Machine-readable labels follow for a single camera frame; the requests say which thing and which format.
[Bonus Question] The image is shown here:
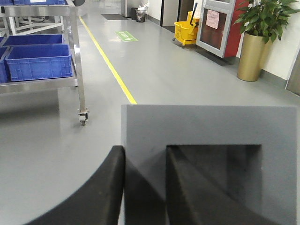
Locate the green potted plant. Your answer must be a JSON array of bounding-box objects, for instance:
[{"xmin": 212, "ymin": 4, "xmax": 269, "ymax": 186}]
[{"xmin": 234, "ymin": 0, "xmax": 300, "ymax": 43}]

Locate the blue crate rear on cart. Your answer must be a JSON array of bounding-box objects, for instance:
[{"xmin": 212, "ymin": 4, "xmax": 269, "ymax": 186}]
[{"xmin": 0, "ymin": 34, "xmax": 66, "ymax": 46}]

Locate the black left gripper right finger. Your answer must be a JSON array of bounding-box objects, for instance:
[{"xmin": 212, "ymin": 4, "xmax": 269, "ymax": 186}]
[{"xmin": 165, "ymin": 145, "xmax": 276, "ymax": 225}]

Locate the gray hollow cube base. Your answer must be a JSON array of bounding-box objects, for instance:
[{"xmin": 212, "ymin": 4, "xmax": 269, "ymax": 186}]
[{"xmin": 121, "ymin": 105, "xmax": 298, "ymax": 225}]

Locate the blue crate on cart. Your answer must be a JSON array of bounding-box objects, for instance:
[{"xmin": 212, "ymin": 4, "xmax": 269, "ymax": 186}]
[
  {"xmin": 5, "ymin": 44, "xmax": 73, "ymax": 82},
  {"xmin": 0, "ymin": 34, "xmax": 66, "ymax": 46}
]

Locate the yellow mop bucket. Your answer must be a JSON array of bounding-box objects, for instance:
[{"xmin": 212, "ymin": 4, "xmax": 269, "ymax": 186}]
[{"xmin": 172, "ymin": 2, "xmax": 201, "ymax": 47}]

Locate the gray framed glass door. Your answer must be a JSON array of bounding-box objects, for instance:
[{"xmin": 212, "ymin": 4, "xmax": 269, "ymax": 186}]
[{"xmin": 196, "ymin": 0, "xmax": 236, "ymax": 57}]

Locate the gold planter pot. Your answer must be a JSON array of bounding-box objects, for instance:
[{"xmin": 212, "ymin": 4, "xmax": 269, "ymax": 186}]
[{"xmin": 237, "ymin": 33, "xmax": 272, "ymax": 82}]

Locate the green floor sign sticker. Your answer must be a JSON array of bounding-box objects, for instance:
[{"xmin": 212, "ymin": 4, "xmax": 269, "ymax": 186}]
[{"xmin": 116, "ymin": 31, "xmax": 138, "ymax": 42}]

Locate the black waste basket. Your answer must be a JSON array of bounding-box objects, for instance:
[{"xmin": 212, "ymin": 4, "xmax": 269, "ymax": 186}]
[{"xmin": 135, "ymin": 9, "xmax": 146, "ymax": 23}]

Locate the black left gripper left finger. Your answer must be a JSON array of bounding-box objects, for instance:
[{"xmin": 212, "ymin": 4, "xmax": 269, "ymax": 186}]
[{"xmin": 29, "ymin": 145, "xmax": 125, "ymax": 225}]

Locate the yellow floor tape line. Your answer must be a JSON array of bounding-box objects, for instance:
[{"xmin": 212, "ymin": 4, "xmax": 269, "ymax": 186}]
[{"xmin": 79, "ymin": 16, "xmax": 137, "ymax": 105}]

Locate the steel cart with casters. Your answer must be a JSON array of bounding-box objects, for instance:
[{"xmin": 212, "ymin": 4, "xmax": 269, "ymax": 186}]
[{"xmin": 0, "ymin": 0, "xmax": 89, "ymax": 125}]

